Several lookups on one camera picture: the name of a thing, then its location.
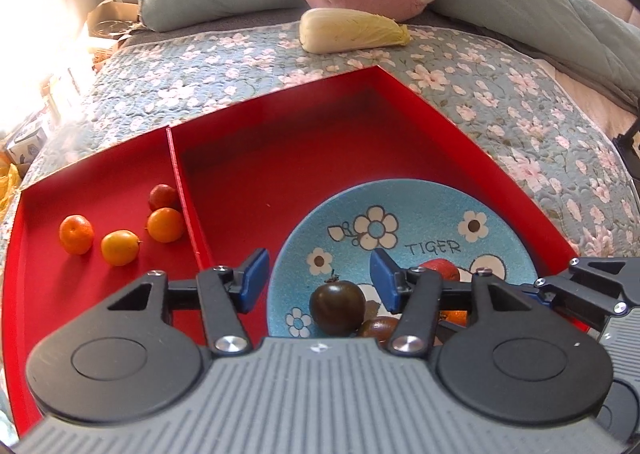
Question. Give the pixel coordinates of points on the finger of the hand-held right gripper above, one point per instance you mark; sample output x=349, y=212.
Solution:
x=607, y=268
x=585, y=299

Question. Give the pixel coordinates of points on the red round fruit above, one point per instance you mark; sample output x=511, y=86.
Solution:
x=444, y=268

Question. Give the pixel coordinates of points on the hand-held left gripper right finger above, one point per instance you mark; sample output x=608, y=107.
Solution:
x=382, y=279

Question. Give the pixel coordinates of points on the dark purple tomato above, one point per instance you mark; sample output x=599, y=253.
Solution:
x=337, y=308

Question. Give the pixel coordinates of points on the black stand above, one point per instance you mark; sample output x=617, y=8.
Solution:
x=629, y=136

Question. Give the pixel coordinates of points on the blue floral quilt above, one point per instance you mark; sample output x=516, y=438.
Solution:
x=480, y=83

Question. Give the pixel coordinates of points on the small orange tangerine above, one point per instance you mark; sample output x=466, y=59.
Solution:
x=165, y=225
x=76, y=234
x=455, y=317
x=120, y=247

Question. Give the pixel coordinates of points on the yellow plastic bag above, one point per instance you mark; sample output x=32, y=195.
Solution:
x=7, y=184

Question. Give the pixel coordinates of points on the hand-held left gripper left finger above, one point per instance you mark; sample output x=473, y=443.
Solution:
x=256, y=278

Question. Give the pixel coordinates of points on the blue flower-print plate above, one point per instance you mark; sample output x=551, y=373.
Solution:
x=430, y=229

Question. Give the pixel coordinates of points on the wide red cardboard tray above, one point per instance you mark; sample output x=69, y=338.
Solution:
x=280, y=148

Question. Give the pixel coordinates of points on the small white printed box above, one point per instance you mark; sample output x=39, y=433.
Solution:
x=24, y=143

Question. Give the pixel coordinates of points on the small red fruit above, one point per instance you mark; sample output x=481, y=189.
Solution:
x=163, y=196

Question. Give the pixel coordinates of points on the brown round fruit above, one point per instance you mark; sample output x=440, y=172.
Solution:
x=376, y=329

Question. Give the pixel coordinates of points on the brown cardboard box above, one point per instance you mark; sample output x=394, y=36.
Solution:
x=111, y=13

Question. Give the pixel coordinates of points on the napa cabbage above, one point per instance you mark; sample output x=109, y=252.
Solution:
x=350, y=31

